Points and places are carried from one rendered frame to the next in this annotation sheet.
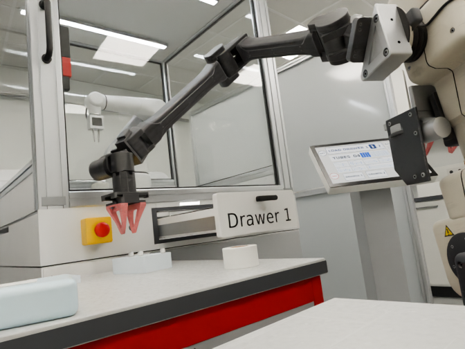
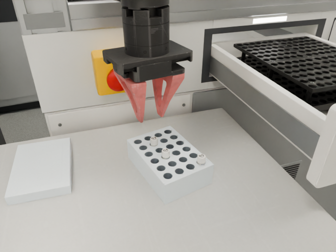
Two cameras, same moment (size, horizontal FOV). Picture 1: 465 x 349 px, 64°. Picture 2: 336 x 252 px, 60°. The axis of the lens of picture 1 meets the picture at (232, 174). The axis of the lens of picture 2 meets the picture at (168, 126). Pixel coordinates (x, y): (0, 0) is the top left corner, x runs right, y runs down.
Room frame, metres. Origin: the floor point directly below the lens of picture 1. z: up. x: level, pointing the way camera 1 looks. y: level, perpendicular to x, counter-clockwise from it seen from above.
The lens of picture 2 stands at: (0.61, 0.11, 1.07)
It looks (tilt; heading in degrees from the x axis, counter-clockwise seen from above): 33 degrees down; 22
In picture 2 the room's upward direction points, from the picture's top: straight up
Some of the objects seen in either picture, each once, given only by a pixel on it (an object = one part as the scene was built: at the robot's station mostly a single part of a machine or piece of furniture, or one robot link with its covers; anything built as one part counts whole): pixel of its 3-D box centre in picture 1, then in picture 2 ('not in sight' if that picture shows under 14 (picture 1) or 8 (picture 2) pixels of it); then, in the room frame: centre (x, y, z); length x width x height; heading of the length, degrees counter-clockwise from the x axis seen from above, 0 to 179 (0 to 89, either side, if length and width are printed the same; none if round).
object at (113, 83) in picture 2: (101, 229); (118, 78); (1.00, 0.37, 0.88); 0.04 x 0.03 x 0.04; 131
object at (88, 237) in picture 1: (97, 230); (114, 71); (1.02, 0.39, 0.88); 0.07 x 0.05 x 0.07; 131
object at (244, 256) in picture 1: (240, 256); not in sight; (0.76, 0.00, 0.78); 0.07 x 0.07 x 0.04
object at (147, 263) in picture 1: (142, 263); (167, 160); (0.94, 0.25, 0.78); 0.12 x 0.08 x 0.04; 53
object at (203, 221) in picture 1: (212, 221); (300, 74); (1.17, 0.08, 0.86); 0.40 x 0.26 x 0.06; 41
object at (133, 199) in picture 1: (128, 215); (150, 88); (0.94, 0.27, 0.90); 0.07 x 0.07 x 0.09; 51
